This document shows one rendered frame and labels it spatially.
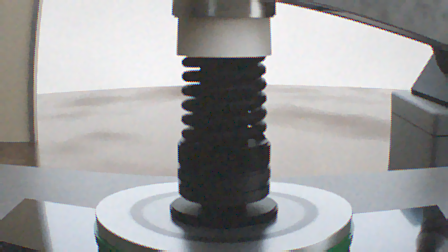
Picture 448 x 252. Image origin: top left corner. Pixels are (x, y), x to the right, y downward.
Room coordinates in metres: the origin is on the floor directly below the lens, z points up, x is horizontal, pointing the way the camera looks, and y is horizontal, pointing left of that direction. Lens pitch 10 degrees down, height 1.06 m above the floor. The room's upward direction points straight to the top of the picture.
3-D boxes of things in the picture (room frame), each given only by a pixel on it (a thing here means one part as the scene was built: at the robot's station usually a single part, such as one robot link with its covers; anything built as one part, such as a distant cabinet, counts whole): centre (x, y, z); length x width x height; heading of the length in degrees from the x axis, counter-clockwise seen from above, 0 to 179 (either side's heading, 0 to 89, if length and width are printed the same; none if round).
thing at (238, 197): (0.52, 0.00, 0.92); 0.07 x 0.07 x 0.01
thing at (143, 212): (0.52, 0.00, 0.89); 0.21 x 0.21 x 0.01
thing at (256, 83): (0.52, 0.00, 1.00); 0.06 x 0.06 x 0.09
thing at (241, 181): (0.52, 0.00, 0.93); 0.07 x 0.07 x 0.01
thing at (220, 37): (0.52, 0.00, 1.04); 0.07 x 0.07 x 0.04
